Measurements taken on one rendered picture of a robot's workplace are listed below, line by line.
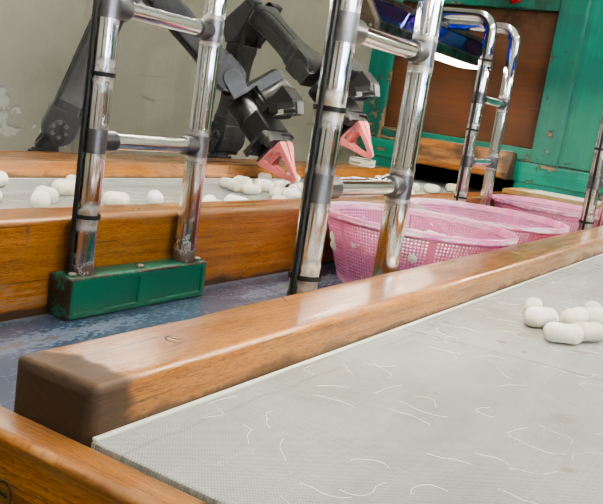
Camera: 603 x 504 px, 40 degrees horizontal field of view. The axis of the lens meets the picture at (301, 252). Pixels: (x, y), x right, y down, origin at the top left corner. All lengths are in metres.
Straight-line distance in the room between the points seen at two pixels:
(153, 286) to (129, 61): 3.01
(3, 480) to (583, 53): 1.90
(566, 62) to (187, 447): 1.85
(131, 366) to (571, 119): 1.82
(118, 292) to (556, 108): 1.51
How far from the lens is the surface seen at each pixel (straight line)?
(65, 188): 1.09
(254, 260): 1.05
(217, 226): 0.97
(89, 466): 0.37
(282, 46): 1.91
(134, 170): 1.39
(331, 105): 0.62
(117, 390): 0.39
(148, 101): 3.75
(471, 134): 1.60
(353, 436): 0.43
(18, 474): 0.39
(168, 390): 0.42
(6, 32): 3.70
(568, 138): 2.14
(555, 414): 0.53
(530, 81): 2.18
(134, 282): 0.84
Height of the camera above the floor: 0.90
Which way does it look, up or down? 10 degrees down
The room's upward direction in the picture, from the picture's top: 9 degrees clockwise
